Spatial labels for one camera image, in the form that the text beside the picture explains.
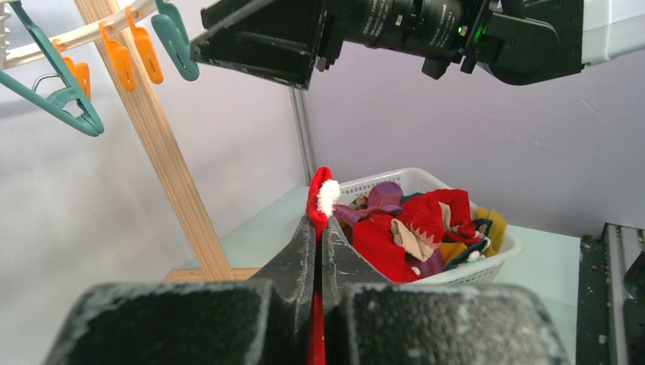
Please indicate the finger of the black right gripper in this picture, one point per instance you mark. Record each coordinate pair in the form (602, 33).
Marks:
(273, 40)

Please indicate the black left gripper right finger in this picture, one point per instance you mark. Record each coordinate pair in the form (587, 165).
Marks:
(371, 320)

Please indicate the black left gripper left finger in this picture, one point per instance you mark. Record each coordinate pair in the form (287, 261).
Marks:
(262, 320)

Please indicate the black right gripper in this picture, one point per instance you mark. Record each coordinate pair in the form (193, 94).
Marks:
(517, 42)

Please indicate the red Santa sock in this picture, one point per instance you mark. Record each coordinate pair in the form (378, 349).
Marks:
(323, 195)

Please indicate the pile of colourful socks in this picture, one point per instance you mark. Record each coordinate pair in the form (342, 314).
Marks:
(410, 237)

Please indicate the wooden hanger stand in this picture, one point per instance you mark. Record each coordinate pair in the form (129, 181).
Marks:
(156, 136)

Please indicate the white oval clip hanger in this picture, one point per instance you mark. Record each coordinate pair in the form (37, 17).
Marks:
(115, 21)

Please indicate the teal clothespin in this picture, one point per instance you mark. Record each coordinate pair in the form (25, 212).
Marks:
(68, 104)
(171, 31)

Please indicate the orange clothespin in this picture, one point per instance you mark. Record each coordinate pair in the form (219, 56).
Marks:
(120, 59)
(80, 71)
(144, 47)

